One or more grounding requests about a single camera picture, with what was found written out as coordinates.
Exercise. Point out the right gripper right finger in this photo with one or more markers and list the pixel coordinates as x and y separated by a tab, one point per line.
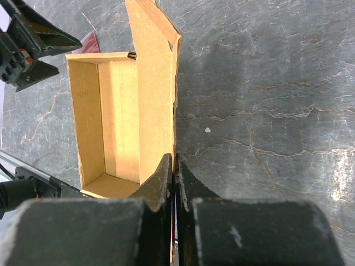
212	230

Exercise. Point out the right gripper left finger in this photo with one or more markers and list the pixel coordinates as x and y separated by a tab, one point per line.
83	230

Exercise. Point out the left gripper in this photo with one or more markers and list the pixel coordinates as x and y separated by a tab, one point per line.
28	37

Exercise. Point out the brown cardboard box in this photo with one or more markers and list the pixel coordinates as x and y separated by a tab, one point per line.
124	114

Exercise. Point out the small red packet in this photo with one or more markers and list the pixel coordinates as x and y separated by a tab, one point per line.
89	44

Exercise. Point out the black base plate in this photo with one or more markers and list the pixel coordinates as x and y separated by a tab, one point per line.
25	185

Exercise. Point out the aluminium front rail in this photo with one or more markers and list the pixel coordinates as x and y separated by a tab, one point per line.
10	163

